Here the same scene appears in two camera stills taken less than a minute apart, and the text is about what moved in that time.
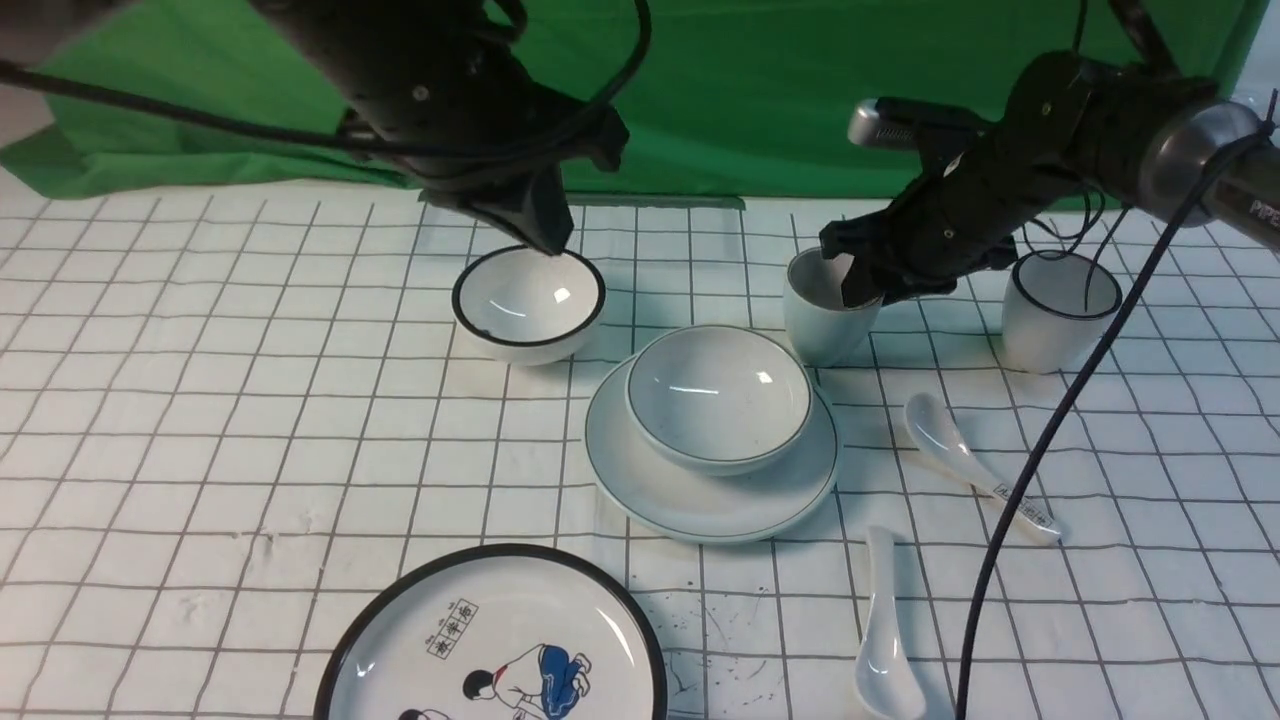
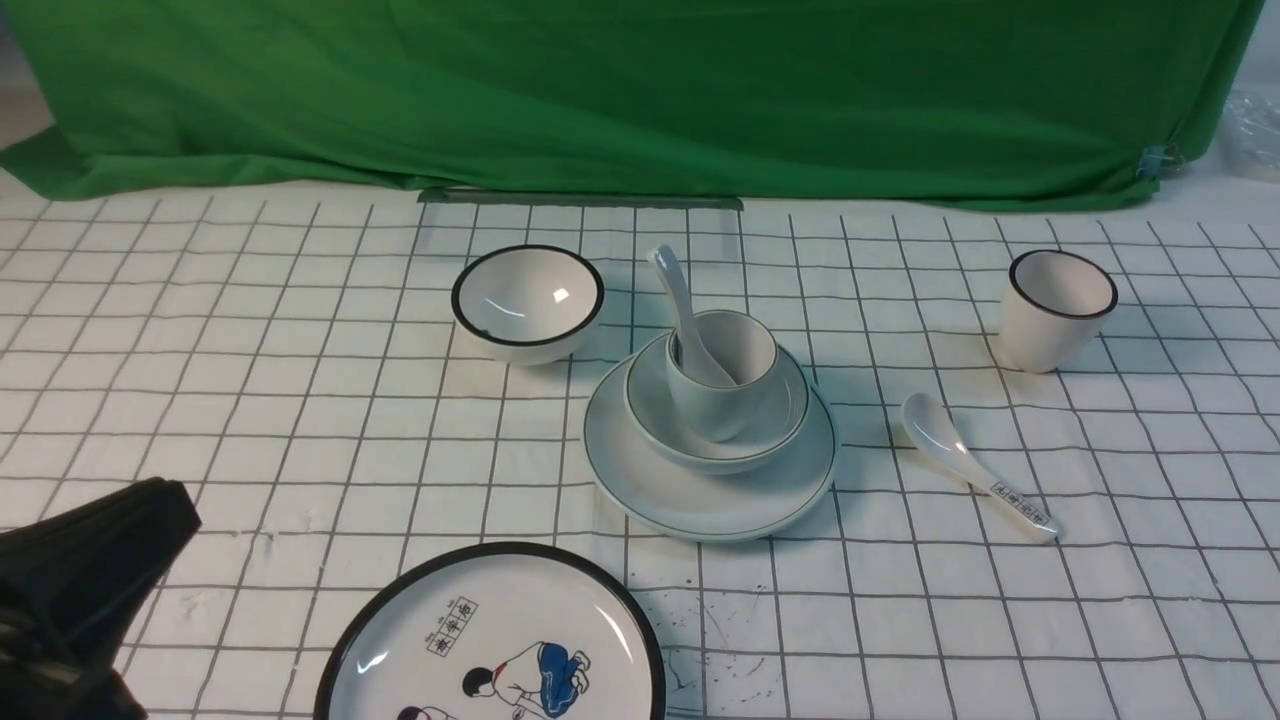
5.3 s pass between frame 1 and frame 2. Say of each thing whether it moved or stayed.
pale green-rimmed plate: stayed
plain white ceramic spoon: moved
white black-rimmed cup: stayed
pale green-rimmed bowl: stayed
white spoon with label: stayed
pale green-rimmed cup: moved
